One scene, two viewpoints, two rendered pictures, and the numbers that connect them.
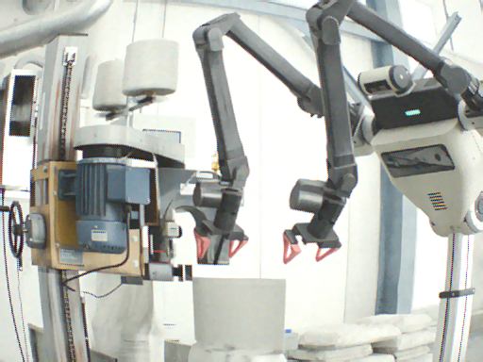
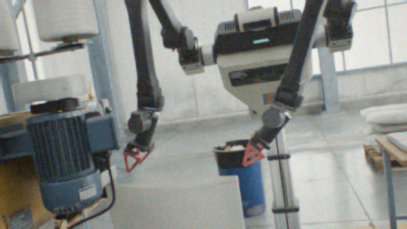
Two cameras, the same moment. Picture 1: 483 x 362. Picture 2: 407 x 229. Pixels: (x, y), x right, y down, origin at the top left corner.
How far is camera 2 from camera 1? 1.56 m
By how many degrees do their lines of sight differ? 46
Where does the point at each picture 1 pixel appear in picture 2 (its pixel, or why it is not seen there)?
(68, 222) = (11, 187)
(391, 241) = (15, 108)
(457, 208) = not seen: hidden behind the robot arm
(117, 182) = (103, 133)
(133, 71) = (64, 14)
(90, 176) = (65, 134)
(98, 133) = (69, 85)
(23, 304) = not seen: outside the picture
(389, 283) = not seen: hidden behind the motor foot
